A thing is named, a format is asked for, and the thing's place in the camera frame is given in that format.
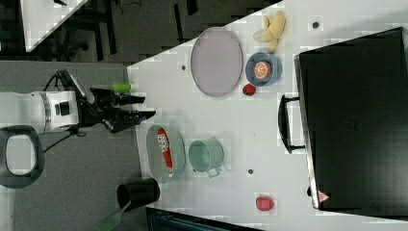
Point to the green spatula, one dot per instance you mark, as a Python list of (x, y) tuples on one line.
[(112, 221)]

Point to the red plush ketchup bottle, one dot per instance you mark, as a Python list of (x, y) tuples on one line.
[(163, 141)]

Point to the grey oval plate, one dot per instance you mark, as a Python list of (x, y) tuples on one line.
[(216, 62)]

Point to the black toaster oven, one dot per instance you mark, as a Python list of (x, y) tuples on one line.
[(353, 105)]

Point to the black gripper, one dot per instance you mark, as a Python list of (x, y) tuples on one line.
[(105, 110)]

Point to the green cylinder object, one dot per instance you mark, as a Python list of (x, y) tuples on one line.
[(123, 87)]

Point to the large red strawberry toy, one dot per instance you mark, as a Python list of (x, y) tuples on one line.
[(264, 203)]

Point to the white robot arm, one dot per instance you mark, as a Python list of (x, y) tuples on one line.
[(56, 111)]

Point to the orange slice toy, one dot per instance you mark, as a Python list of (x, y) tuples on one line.
[(262, 70)]

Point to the blue bowl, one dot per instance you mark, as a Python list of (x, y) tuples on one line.
[(276, 69)]

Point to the black ring stand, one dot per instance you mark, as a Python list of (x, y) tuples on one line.
[(15, 141)]

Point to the plush banana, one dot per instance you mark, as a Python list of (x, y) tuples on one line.
[(273, 29)]

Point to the small red strawberry toy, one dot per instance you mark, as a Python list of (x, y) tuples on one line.
[(249, 90)]

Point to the black cylindrical cup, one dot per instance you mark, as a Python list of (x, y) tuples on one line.
[(137, 194)]

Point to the green pot with handle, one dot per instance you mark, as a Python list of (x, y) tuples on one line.
[(206, 156)]

